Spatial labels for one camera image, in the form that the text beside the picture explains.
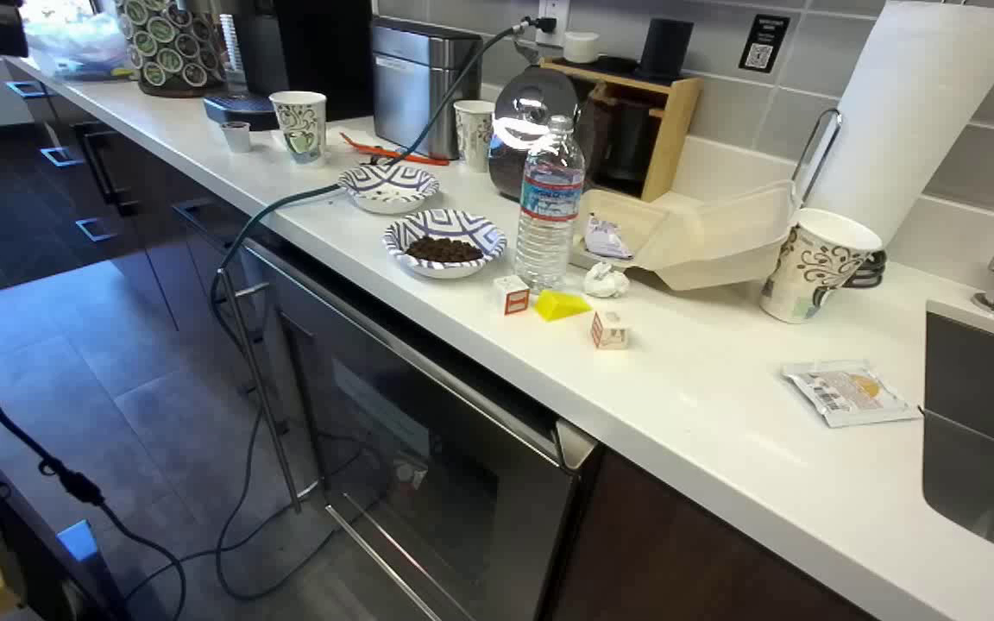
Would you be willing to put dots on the green patterned paper cup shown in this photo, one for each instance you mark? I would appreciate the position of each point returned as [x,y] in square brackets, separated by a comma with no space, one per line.
[300,129]

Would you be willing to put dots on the patterned bowl with coffee beans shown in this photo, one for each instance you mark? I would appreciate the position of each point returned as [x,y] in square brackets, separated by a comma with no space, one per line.
[446,247]

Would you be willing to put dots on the plain patterned paper cup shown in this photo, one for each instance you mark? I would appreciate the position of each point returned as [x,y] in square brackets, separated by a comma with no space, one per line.
[473,135]

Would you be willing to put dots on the black cup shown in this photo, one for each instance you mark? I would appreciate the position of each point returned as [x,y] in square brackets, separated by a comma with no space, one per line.
[669,50]

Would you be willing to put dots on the large brown patterned cup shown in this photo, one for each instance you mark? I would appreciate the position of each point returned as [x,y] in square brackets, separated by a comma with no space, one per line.
[813,271]

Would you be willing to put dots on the black coffee maker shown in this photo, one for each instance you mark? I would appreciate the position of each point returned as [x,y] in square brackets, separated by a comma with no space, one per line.
[311,51]

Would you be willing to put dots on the K-cup carousel holder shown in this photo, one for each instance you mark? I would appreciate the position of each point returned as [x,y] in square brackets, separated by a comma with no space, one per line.
[172,47]

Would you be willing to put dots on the red white small packet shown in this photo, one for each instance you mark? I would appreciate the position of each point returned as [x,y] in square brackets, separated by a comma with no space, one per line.
[516,296]

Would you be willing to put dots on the clear plastic water bottle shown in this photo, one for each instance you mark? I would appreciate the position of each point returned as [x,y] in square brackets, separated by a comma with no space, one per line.
[546,211]

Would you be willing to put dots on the crumpled white wrapper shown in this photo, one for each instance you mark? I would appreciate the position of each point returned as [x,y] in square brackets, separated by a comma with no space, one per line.
[605,280]

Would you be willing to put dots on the small beige creamer box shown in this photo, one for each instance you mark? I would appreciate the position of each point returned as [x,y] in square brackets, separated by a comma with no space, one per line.
[609,327]

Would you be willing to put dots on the white sauce packet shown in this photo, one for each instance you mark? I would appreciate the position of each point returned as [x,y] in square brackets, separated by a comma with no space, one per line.
[609,239]

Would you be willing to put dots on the black dishwasher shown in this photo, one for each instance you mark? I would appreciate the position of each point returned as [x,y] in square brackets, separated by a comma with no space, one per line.
[429,460]

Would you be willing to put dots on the empty blue patterned bowl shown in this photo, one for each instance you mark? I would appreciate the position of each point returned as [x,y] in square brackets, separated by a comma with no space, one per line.
[387,186]

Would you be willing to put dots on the orange red packet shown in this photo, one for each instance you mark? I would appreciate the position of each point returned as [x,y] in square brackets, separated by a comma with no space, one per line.
[398,154]

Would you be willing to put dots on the shiny steel kettle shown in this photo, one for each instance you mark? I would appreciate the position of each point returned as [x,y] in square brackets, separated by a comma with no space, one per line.
[532,108]

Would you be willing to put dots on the beige takeout container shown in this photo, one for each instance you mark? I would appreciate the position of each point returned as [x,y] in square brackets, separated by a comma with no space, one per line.
[709,243]

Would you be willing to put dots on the stainless steel appliance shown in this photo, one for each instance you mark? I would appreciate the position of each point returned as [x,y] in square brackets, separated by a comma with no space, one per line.
[421,87]

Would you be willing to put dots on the wooden countertop rack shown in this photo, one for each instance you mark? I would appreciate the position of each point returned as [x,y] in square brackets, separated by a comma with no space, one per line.
[673,124]

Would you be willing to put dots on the small white container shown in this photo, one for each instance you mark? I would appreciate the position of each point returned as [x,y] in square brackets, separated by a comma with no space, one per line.
[582,47]

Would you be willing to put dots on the dark brown cabinet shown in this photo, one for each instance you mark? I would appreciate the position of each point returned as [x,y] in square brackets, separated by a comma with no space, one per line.
[682,554]

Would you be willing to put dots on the metal paper towel holder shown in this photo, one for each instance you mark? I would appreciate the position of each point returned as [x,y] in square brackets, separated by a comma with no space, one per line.
[813,155]

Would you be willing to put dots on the white paper towel roll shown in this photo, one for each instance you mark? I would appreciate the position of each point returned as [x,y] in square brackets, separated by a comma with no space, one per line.
[913,113]

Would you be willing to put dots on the clear plastic bag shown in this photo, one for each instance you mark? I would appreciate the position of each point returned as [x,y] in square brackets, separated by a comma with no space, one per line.
[75,43]

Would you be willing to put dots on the steel kitchen sink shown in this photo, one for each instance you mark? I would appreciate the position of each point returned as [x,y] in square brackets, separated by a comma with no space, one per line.
[987,437]

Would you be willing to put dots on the black box blue sticker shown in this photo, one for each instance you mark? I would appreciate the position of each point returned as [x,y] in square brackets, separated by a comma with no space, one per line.
[51,563]

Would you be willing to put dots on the white wall outlet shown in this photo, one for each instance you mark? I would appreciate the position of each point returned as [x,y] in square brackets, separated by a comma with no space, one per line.
[555,12]

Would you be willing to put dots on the black wall sign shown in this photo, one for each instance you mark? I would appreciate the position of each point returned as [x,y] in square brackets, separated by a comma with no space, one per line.
[765,43]

